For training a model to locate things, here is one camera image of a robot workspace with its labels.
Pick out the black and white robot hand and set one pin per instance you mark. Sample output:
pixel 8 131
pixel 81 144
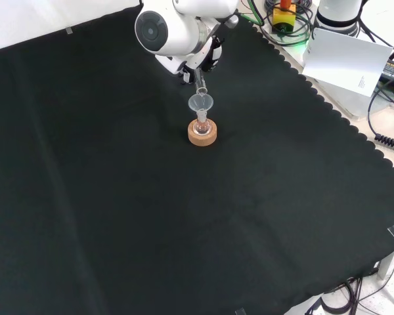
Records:
pixel 213 54

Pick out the clear graduated cylinder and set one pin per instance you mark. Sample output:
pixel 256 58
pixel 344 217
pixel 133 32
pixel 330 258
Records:
pixel 200 82

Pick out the glass round-bottom flask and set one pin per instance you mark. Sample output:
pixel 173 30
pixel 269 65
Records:
pixel 202 126

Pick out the clear plastic funnel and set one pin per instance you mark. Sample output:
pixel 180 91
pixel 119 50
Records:
pixel 200 102

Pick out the yellow stop button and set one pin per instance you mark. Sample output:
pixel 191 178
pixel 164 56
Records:
pixel 284 18

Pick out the grey tape piece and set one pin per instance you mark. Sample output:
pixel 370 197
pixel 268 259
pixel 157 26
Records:
pixel 69 31

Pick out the black cloth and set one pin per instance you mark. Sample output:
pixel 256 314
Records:
pixel 151 213

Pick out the clear tape piece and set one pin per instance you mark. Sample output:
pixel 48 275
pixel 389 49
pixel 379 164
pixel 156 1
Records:
pixel 240 311

